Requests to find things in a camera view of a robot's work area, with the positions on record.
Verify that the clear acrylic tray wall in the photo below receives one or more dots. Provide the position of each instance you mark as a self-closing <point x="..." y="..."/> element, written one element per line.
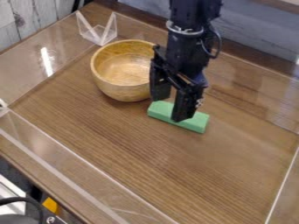
<point x="68" y="150"/>

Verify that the clear acrylic corner bracket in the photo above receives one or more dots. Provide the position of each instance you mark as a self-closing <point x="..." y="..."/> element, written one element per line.
<point x="100" y="34"/>

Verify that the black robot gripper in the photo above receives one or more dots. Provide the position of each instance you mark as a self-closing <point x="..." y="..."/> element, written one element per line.
<point x="178" y="65"/>

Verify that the yellow and black device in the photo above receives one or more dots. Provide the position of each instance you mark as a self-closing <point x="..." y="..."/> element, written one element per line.
<point x="58" y="210"/>

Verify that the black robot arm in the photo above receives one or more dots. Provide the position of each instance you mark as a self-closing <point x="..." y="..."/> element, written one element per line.
<point x="194" y="13"/>

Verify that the brown wooden bowl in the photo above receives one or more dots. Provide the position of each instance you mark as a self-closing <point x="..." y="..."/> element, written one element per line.
<point x="121" y="69"/>

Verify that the green rectangular block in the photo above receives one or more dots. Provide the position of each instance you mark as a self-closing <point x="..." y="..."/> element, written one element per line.
<point x="161" y="111"/>

